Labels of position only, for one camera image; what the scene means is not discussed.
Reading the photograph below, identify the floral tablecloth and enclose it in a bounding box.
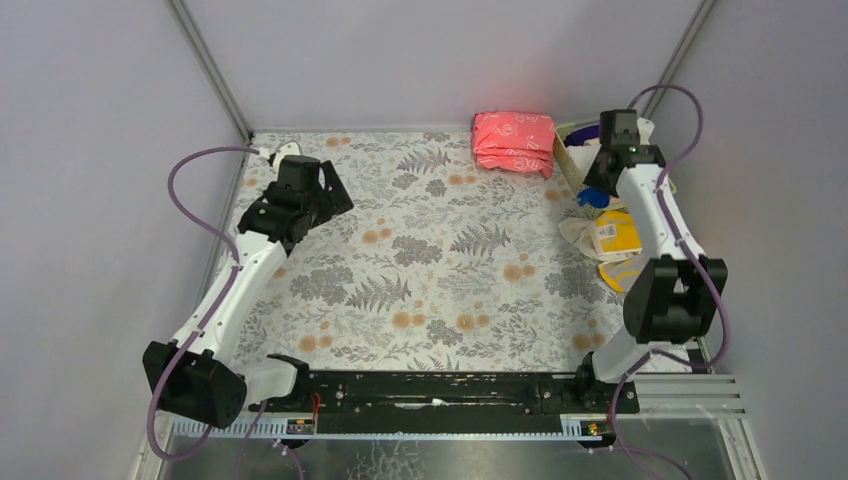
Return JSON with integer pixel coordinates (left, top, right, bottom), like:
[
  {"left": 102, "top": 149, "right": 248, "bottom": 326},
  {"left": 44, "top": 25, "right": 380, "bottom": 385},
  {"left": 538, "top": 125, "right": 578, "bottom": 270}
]
[{"left": 234, "top": 131, "right": 623, "bottom": 371}]

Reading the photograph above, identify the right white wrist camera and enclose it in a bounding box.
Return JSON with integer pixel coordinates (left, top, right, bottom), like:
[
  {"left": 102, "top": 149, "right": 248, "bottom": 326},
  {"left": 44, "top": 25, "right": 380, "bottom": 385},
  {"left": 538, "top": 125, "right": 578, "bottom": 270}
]
[{"left": 637, "top": 117, "right": 655, "bottom": 145}]

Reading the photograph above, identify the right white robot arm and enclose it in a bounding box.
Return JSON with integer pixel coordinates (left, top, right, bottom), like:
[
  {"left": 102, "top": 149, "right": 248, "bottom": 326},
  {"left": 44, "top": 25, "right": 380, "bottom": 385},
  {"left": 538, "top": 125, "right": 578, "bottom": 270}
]
[{"left": 576, "top": 109, "right": 728, "bottom": 395}]

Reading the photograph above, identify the yellow white crumpled towel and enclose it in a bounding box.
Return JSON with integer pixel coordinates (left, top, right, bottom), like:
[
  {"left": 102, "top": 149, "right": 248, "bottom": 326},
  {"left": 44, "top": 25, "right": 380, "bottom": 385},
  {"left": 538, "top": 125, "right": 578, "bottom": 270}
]
[{"left": 558, "top": 210, "right": 647, "bottom": 293}]

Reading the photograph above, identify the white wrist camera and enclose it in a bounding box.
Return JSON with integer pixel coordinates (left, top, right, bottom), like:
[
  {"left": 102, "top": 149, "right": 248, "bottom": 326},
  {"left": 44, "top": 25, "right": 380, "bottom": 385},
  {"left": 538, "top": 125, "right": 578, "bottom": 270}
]
[
  {"left": 258, "top": 141, "right": 302, "bottom": 168},
  {"left": 637, "top": 117, "right": 655, "bottom": 145}
]

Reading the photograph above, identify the aluminium frame rail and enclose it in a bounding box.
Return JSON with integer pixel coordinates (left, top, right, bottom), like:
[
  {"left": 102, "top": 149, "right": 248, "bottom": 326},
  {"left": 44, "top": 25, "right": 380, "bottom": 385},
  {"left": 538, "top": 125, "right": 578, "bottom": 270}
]
[{"left": 153, "top": 372, "right": 748, "bottom": 442}]

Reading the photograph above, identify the purple rolled towel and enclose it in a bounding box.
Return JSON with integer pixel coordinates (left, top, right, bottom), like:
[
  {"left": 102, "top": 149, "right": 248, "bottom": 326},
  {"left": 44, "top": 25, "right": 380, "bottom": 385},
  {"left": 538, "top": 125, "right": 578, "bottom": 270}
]
[{"left": 563, "top": 125, "right": 600, "bottom": 147}]

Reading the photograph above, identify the blue towel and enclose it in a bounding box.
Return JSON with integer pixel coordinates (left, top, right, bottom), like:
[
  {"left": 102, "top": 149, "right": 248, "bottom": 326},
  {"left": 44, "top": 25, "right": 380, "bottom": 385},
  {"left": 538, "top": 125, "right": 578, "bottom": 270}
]
[{"left": 577, "top": 187, "right": 610, "bottom": 209}]

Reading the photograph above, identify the green plastic basket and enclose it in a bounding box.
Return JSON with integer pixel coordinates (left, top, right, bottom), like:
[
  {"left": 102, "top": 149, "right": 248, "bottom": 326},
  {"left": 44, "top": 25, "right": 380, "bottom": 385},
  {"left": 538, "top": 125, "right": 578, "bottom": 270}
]
[{"left": 554, "top": 109, "right": 676, "bottom": 218}]

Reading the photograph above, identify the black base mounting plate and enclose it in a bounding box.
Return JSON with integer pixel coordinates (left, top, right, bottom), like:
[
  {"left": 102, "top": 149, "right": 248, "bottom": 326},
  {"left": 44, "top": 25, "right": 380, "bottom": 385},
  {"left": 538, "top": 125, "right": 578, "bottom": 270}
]
[{"left": 266, "top": 370, "right": 640, "bottom": 436}]

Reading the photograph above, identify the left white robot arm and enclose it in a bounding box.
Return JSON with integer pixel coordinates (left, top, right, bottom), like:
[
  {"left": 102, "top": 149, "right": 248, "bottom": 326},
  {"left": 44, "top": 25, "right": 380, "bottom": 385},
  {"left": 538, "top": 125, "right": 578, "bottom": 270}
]
[{"left": 142, "top": 154, "right": 353, "bottom": 429}]

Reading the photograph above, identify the pink folded towel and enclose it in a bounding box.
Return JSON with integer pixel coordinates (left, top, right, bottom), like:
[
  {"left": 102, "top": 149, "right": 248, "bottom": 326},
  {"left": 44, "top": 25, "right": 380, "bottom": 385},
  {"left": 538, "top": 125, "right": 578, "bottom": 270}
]
[{"left": 471, "top": 111, "right": 556, "bottom": 178}]

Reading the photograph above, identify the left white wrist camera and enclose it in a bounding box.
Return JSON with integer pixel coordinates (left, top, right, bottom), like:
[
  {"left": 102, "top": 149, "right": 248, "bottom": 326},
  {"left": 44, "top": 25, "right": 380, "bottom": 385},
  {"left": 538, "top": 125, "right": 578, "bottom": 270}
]
[{"left": 258, "top": 141, "right": 302, "bottom": 168}]

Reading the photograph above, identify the white rolled towel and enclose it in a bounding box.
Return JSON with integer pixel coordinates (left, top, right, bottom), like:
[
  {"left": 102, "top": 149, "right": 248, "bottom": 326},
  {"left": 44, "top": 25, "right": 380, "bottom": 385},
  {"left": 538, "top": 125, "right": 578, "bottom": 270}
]
[{"left": 566, "top": 144, "right": 600, "bottom": 187}]

